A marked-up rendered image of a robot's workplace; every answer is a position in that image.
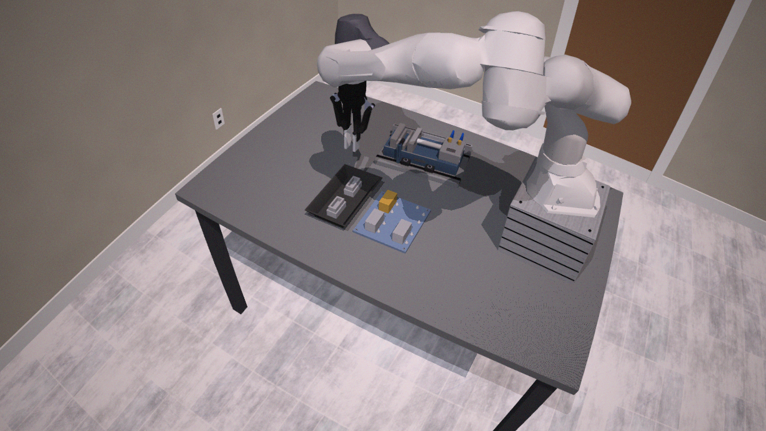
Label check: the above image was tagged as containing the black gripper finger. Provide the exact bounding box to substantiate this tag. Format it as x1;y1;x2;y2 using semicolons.
330;92;351;149
351;98;375;152

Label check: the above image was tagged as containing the orange-yellow rectangular block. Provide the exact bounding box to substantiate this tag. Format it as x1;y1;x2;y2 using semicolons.
379;190;397;213

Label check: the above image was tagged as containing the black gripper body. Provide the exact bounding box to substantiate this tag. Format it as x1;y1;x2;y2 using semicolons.
337;81;367;110

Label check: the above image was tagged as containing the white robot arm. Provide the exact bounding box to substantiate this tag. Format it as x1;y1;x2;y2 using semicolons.
317;11;631;217

